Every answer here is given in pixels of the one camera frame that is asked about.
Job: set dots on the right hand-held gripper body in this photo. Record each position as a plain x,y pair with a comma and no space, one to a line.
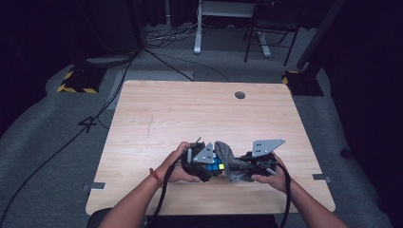
259,164

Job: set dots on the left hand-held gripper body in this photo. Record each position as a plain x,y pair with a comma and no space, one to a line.
195,164

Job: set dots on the multicoloured puzzle cube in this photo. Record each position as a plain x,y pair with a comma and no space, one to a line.
215,167

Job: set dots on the grey fluffy cloth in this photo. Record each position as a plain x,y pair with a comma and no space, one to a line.
223,150

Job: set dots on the person's left hand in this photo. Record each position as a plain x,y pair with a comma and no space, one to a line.
172,171

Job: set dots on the person's right hand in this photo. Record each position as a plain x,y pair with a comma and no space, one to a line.
277,180

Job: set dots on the person's dark clothing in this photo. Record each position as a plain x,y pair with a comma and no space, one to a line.
209,222

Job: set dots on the grey tape strip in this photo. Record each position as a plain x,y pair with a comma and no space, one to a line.
96,186
321,178

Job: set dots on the grey round table grommet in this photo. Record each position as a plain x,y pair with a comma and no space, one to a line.
239,95

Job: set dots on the black yellow-striped stand base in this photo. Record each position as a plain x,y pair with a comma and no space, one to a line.
304,83
80,79

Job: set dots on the light grey floor plate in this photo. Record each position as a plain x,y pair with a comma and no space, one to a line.
107,59

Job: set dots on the white desk frame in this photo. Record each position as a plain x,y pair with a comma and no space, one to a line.
198,31

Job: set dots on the black metal chair frame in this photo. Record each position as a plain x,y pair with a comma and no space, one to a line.
269,25

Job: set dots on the grey slanted metal post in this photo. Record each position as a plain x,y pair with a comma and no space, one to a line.
320,31

